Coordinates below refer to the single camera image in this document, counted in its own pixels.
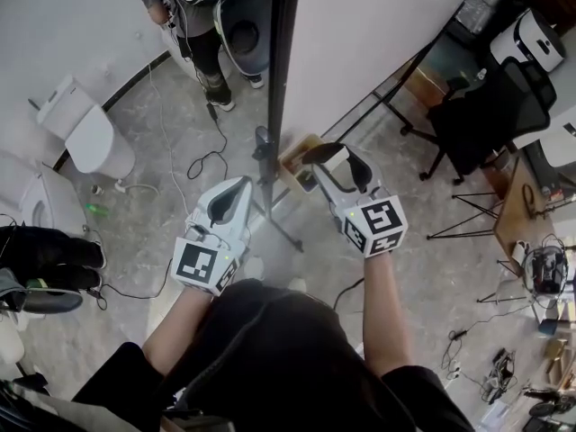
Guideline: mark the person's black clothing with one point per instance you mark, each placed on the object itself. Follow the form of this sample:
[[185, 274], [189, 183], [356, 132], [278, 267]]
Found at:
[[270, 367]]

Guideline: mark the white toilet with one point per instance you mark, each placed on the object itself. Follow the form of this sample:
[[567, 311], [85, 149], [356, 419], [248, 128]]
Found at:
[[90, 137]]

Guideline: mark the white whiteboard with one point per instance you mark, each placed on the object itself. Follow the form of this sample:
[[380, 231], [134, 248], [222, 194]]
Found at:
[[360, 38]]

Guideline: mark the wooden box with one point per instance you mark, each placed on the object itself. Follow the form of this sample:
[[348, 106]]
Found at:
[[293, 162]]

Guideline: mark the wooden side table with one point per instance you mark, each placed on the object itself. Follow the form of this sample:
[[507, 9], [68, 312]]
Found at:
[[517, 214]]

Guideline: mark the white cup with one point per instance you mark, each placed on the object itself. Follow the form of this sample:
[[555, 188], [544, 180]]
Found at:
[[519, 252]]

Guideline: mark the white desk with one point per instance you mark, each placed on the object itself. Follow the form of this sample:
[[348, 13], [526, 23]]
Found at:
[[560, 124]]

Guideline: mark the blue small box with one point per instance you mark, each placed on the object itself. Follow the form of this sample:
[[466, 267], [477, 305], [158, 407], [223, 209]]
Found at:
[[548, 326]]

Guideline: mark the person's left forearm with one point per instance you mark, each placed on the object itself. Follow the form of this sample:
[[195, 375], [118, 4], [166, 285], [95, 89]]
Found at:
[[175, 331]]

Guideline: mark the black and white rounded machine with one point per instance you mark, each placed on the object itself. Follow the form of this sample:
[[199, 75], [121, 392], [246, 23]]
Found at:
[[245, 34]]

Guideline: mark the green bottle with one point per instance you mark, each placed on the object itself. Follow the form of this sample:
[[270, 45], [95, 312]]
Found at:
[[98, 210]]

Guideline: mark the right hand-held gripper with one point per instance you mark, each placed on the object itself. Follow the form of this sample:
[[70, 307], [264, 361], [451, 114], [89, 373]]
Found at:
[[375, 223]]

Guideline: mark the white and black appliance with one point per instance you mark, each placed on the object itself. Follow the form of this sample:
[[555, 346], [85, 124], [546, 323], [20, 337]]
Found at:
[[531, 38]]

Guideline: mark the white block eraser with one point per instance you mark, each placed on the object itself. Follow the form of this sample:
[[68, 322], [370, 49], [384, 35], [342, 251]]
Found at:
[[337, 160]]

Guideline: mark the black mesh office chair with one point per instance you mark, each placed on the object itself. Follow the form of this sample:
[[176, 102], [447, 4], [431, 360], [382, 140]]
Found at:
[[495, 115]]

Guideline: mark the person's right forearm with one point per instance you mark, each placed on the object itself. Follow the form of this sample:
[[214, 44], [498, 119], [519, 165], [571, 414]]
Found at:
[[387, 313]]

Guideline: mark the person's white shoe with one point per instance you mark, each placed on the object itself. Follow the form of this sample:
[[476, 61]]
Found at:
[[297, 283], [254, 267]]

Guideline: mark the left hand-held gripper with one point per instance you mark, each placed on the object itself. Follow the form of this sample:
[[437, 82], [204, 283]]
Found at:
[[211, 250]]

